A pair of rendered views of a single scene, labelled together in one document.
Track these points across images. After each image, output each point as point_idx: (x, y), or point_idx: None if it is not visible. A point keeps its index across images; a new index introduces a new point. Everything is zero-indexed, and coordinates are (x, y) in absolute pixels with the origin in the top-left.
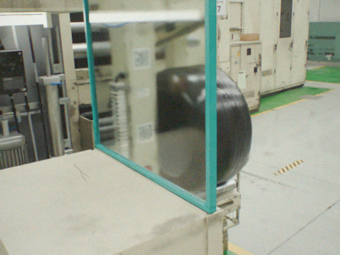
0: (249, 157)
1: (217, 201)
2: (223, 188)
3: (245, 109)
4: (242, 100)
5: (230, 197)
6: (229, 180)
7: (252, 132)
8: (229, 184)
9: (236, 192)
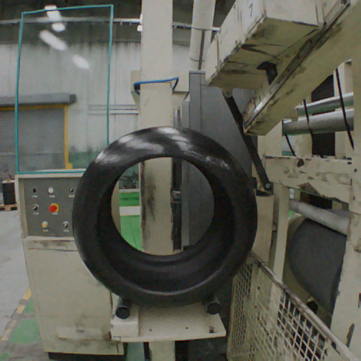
0: (82, 261)
1: (117, 300)
2: (118, 296)
3: (77, 185)
4: (82, 175)
5: (112, 311)
6: (124, 302)
7: (78, 229)
8: (117, 301)
9: (117, 320)
